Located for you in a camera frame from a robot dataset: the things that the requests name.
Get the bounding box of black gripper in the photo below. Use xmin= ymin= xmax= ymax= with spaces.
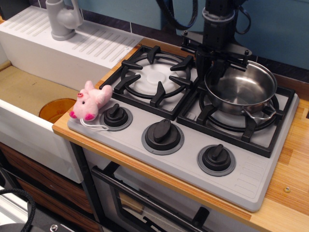
xmin=182 ymin=30 xmax=252 ymax=86

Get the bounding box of stainless steel pan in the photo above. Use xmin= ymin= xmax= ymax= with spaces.
xmin=204 ymin=61 xmax=278 ymax=120

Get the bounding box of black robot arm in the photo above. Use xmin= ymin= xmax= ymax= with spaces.
xmin=182 ymin=0 xmax=252 ymax=85

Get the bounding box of grey toy stove top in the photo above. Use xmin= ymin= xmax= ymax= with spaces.
xmin=67 ymin=45 xmax=299 ymax=211

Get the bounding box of black middle stove knob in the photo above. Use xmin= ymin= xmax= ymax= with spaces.
xmin=141 ymin=119 xmax=184 ymax=156

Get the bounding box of black stove knob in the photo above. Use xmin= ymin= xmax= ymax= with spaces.
xmin=99 ymin=103 xmax=133 ymax=131
xmin=197 ymin=144 xmax=236 ymax=177
xmin=141 ymin=119 xmax=184 ymax=156

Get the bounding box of black right stove knob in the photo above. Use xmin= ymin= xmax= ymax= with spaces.
xmin=197 ymin=144 xmax=236 ymax=177

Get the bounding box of black left stove knob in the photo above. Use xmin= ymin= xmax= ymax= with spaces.
xmin=99 ymin=103 xmax=133 ymax=131

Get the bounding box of black left burner grate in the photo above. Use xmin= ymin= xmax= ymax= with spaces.
xmin=100 ymin=45 xmax=199 ymax=120

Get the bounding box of black burner grate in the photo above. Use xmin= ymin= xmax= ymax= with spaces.
xmin=177 ymin=84 xmax=298 ymax=158
xmin=100 ymin=45 xmax=199 ymax=120

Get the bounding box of black right burner grate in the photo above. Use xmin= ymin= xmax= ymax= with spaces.
xmin=177 ymin=84 xmax=298 ymax=158

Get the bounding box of pink stuffed pig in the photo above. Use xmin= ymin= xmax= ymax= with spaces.
xmin=69 ymin=81 xmax=113 ymax=131

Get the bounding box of grey toy faucet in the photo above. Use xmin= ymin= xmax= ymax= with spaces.
xmin=45 ymin=0 xmax=83 ymax=41

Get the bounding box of orange plastic bowl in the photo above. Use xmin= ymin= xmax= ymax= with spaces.
xmin=39 ymin=98 xmax=76 ymax=123

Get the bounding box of white toy sink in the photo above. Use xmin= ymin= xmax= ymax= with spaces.
xmin=0 ymin=6 xmax=142 ymax=183

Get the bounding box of wooden drawer cabinet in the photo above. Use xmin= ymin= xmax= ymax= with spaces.
xmin=0 ymin=144 xmax=103 ymax=232

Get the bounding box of oven door with black handle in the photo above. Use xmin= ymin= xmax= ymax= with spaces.
xmin=90 ymin=161 xmax=242 ymax=232

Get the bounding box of black braided cable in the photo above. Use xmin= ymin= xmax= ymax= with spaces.
xmin=0 ymin=188 xmax=36 ymax=232

